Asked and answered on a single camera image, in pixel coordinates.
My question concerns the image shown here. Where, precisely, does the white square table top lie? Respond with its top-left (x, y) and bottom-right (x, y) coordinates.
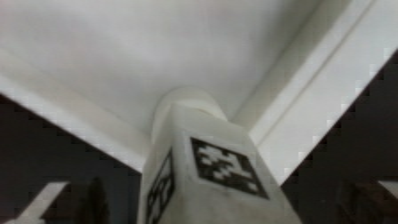
top-left (0, 0), bottom-right (398, 180)

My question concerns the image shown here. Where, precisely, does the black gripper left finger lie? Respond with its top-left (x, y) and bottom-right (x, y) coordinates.
top-left (11, 176), bottom-right (112, 224)

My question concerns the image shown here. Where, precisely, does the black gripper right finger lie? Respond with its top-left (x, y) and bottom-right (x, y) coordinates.
top-left (336, 181), bottom-right (398, 224)

